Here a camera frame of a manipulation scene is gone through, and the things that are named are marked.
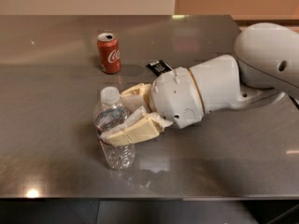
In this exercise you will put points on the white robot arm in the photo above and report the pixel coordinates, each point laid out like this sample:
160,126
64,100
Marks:
263,69

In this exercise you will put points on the black rxbar chocolate wrapper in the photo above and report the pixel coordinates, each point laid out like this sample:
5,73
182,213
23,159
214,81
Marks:
159,67

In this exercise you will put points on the red coca-cola can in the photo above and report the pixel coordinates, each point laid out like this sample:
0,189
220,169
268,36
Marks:
109,52

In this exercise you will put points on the clear plastic water bottle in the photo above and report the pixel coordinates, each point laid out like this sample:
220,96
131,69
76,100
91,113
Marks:
109,117

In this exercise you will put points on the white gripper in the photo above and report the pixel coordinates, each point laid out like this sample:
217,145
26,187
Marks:
175,96

